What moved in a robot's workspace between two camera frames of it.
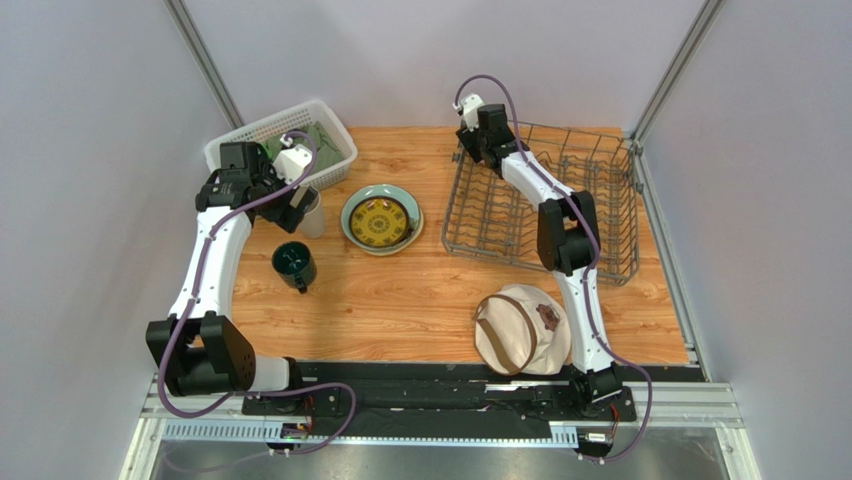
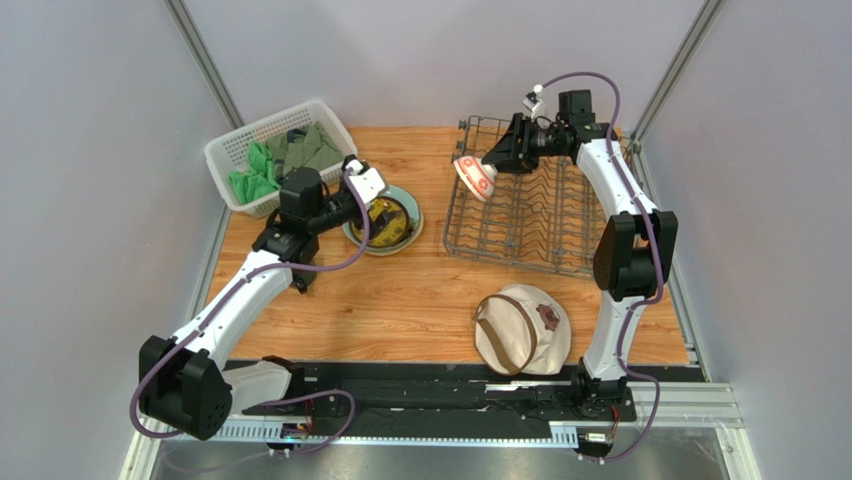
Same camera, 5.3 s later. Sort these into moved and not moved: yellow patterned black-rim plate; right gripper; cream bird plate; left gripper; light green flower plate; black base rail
Moved: right gripper; left gripper
Not moved: yellow patterned black-rim plate; light green flower plate; cream bird plate; black base rail
